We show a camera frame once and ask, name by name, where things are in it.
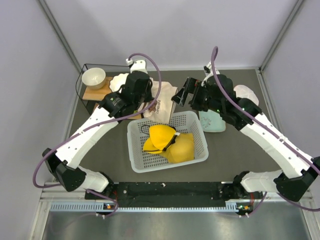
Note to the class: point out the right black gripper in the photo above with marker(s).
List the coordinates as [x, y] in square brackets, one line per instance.
[191, 86]

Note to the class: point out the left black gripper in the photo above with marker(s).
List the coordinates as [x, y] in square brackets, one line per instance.
[149, 96]

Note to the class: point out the cream capybara laundry bag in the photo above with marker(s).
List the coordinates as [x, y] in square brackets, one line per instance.
[163, 108]

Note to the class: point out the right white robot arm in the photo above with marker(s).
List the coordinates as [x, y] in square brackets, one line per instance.
[298, 170]

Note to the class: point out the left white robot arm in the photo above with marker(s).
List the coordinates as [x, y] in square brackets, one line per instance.
[121, 103]

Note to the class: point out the white mesh laundry bag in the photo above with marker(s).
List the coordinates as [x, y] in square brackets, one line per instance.
[242, 91]

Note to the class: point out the yellow bra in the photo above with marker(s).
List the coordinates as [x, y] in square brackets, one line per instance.
[167, 142]

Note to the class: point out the white scalloped plate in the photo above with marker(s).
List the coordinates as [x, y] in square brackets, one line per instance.
[117, 81]

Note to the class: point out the white plastic basket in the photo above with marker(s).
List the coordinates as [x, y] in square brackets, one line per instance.
[138, 133]

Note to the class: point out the light blue rectangular plate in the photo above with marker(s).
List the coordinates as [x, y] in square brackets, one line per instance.
[211, 122]

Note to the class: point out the white ceramic bowl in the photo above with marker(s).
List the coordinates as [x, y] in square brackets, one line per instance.
[94, 78]

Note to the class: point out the black wire wooden shelf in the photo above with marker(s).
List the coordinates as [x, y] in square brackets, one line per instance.
[90, 97]

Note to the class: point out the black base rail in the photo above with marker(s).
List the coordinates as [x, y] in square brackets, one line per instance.
[176, 194]

